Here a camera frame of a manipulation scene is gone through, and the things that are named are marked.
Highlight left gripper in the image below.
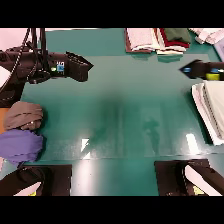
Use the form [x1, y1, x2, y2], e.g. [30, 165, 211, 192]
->
[65, 51, 95, 83]

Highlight pale grey garment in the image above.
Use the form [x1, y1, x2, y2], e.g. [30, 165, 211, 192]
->
[124, 27, 158, 54]

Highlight white garment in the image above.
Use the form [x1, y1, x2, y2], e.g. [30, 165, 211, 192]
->
[155, 42, 188, 56]
[188, 27, 224, 46]
[191, 81, 224, 147]

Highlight dark red garment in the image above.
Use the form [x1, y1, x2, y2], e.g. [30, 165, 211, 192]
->
[153, 27, 191, 50]

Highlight purple garment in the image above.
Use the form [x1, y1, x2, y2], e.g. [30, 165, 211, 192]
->
[0, 128, 45, 166]

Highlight dark green garment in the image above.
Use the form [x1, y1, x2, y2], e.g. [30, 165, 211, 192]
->
[163, 27, 193, 45]

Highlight light grey garment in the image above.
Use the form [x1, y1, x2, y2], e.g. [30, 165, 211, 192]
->
[202, 80, 224, 141]

